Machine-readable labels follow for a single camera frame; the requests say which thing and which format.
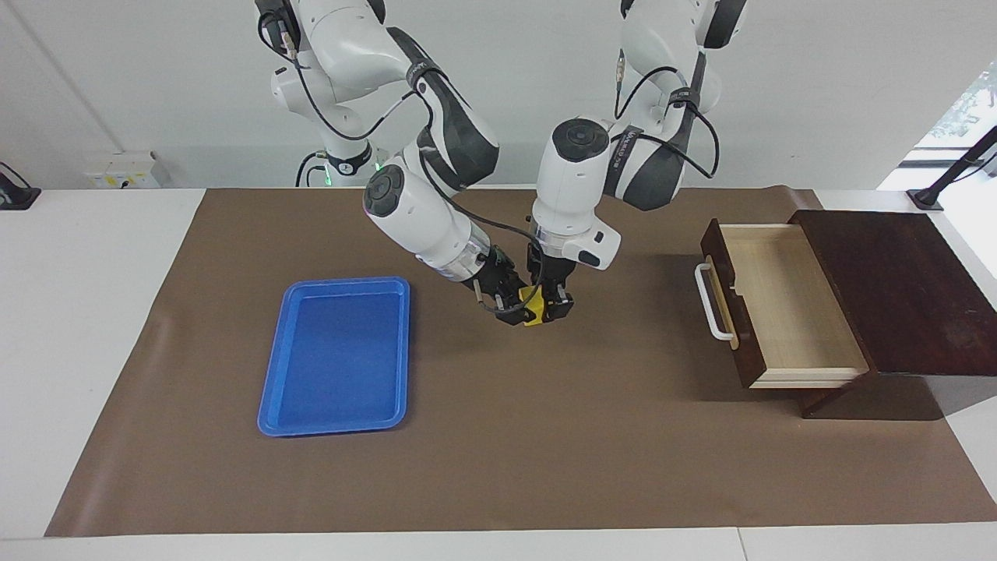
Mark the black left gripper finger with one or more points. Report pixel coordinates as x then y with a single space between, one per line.
563 306
547 298

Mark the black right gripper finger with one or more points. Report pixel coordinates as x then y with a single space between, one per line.
519 296
514 315

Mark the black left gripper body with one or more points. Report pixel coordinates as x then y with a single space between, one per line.
553 273

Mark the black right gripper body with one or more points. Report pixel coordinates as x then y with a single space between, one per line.
500 279

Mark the yellow cube block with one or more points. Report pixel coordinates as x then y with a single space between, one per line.
534 314

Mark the wooden drawer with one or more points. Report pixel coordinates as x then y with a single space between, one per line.
787 312

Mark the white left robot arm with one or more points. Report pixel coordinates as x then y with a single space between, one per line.
572 179

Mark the dark wooden drawer cabinet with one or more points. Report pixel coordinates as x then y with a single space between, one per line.
896 296

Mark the brown table mat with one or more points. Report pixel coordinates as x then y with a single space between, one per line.
506 467

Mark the blue plastic tray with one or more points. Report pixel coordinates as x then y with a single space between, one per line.
335 358

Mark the bright window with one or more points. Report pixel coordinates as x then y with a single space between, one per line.
974 101

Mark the black table clamp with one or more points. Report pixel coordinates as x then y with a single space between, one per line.
15 196

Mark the black camera stand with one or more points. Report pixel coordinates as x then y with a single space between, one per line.
927 199

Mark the white wall socket box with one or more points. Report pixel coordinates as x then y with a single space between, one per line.
117 171

